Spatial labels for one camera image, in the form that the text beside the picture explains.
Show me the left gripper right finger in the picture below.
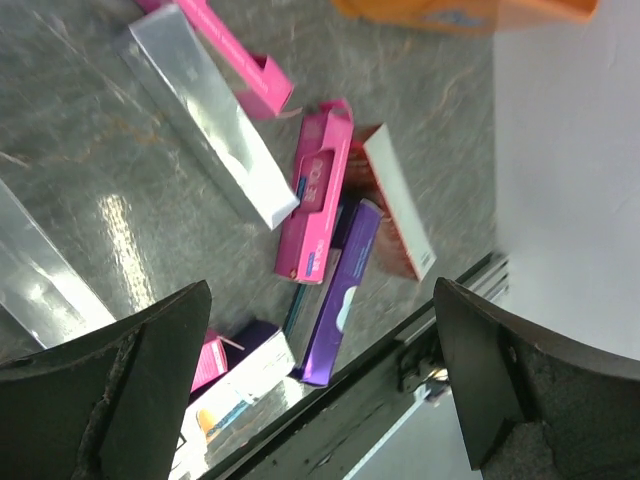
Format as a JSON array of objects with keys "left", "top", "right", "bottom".
[{"left": 434, "top": 278, "right": 639, "bottom": 479}]

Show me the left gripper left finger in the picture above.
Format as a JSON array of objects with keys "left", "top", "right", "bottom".
[{"left": 1, "top": 281, "right": 212, "bottom": 479}]

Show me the red white toothpaste box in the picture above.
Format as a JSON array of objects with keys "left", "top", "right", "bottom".
[{"left": 344, "top": 124, "right": 436, "bottom": 282}]

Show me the silver R&O toothpaste box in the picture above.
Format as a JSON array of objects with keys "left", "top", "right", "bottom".
[{"left": 169, "top": 320, "right": 295, "bottom": 479}]

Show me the pink toothpaste box lying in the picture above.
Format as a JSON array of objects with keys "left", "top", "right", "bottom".
[{"left": 191, "top": 329, "right": 245, "bottom": 393}]

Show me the purple toothpaste box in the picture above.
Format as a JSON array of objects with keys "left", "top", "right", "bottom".
[{"left": 283, "top": 198, "right": 382, "bottom": 387}]

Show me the pink toothpaste box upright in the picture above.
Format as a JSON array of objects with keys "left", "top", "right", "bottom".
[{"left": 274, "top": 98, "right": 354, "bottom": 284}]

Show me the pink open toothpaste box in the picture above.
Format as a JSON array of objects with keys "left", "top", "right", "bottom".
[{"left": 134, "top": 0, "right": 296, "bottom": 120}]

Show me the orange plastic basket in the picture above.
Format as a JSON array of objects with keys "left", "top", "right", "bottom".
[{"left": 332, "top": 0, "right": 599, "bottom": 34}]

